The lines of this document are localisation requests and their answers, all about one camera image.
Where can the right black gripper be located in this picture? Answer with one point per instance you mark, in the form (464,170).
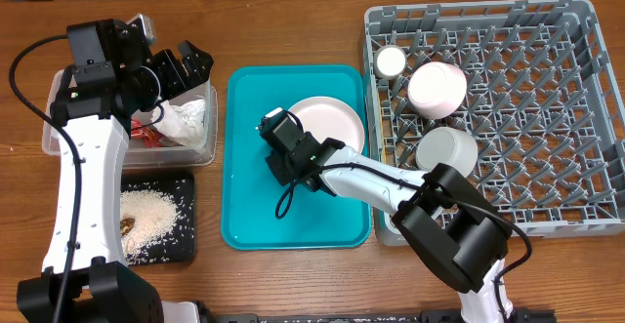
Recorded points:
(282,176)

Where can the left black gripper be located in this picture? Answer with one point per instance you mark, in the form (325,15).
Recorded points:
(178,81)

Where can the pink round plate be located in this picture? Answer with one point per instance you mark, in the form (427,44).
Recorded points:
(327,117)

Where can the white napkin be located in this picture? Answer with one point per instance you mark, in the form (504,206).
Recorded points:
(182,124)

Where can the red ketchup packet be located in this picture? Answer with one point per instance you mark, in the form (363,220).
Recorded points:
(148,136)

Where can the rice and food scrap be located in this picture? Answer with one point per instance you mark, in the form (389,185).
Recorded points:
(146,215)

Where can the white paper cup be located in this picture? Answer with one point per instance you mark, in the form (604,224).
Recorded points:
(389,62)

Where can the pink bowl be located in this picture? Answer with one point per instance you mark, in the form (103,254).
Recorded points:
(436,89)

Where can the white bowl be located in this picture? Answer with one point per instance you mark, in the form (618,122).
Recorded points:
(448,146)

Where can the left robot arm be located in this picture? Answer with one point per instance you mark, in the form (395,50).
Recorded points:
(114,74)

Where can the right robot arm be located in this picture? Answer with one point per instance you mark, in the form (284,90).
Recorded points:
(458,235)

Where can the grey dishwasher rack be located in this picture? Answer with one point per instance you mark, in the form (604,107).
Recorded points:
(542,104)

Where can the teal plastic tray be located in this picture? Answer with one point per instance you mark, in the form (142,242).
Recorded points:
(250,192)

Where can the clear plastic bin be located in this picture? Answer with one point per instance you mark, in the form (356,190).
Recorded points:
(174,155)

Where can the black plastic tray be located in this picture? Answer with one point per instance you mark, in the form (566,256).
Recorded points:
(180,250)

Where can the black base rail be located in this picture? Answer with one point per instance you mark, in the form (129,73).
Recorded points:
(521,315)

